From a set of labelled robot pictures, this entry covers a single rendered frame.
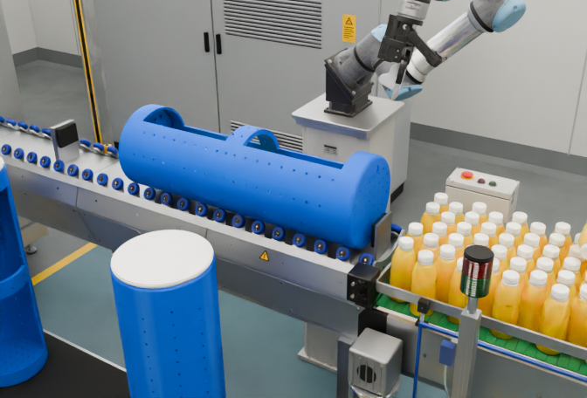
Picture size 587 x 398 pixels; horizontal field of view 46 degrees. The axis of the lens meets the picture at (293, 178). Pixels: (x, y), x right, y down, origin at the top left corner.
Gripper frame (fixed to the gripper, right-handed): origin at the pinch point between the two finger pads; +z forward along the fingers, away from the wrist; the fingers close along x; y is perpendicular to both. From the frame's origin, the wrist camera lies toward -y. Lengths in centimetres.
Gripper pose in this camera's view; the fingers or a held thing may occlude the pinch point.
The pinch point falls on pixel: (396, 96)
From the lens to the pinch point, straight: 181.4
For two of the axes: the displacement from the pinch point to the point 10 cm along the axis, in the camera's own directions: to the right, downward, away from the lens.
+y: -9.5, -2.9, 1.5
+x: -2.2, 2.1, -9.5
